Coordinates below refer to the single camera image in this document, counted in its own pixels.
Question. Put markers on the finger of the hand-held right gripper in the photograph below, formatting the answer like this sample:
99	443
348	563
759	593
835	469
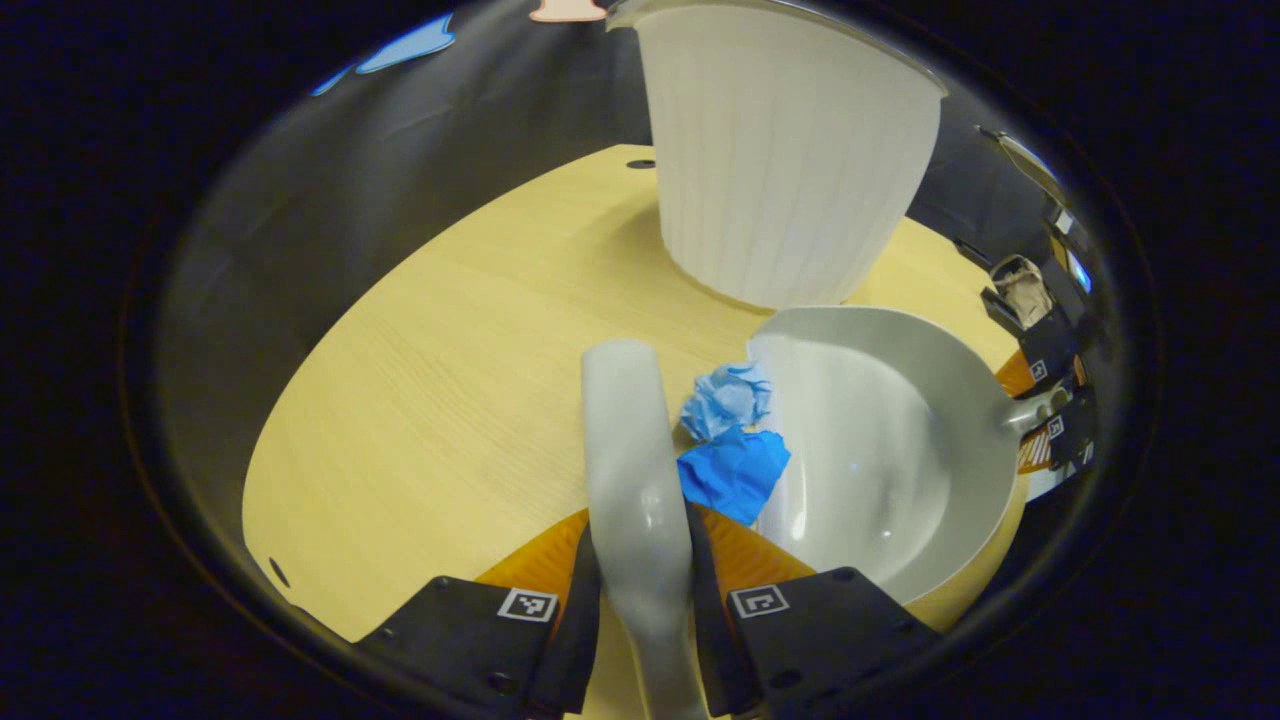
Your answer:
1050	360
1072	435

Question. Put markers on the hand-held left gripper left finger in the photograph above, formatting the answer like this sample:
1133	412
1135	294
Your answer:
470	640

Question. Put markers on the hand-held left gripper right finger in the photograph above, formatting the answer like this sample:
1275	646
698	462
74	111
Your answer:
820	630

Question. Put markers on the deep blue paper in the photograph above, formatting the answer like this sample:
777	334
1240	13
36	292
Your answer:
735	475

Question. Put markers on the grey plastic dustpan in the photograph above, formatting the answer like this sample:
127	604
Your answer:
880	450

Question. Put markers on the small grey broom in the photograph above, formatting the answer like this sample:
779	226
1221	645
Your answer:
630	480

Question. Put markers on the light blue paper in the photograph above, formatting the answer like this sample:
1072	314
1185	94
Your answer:
730	398

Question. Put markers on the white ribbed garbage bin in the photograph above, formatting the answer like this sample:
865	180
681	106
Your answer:
790	160

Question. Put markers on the wooden desktop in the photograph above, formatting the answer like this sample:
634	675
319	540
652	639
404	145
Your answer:
450	400

